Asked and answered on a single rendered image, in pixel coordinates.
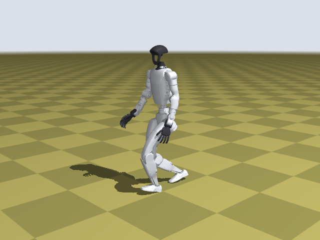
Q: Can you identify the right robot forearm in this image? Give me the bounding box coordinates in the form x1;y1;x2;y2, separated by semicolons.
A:
133;90;147;116

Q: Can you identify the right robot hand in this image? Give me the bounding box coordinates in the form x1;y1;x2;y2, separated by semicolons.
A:
120;109;137;128

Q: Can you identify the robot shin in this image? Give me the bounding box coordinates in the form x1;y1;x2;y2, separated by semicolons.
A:
140;153;159;187
156;158;183;174

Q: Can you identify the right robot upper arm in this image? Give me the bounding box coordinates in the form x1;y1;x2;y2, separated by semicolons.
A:
142;69;152;99

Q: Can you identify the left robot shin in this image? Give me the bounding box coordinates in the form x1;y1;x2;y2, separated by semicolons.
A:
140;153;159;187

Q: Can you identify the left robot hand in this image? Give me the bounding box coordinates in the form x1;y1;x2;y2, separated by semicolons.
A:
156;119;173;144

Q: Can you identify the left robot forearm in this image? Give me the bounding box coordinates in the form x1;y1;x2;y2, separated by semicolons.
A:
166;96;179;126

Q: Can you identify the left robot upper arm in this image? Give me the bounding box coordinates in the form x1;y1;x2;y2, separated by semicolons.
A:
164;70;180;103

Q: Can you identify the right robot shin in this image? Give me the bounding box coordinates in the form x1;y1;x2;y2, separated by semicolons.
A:
156;158;183;174

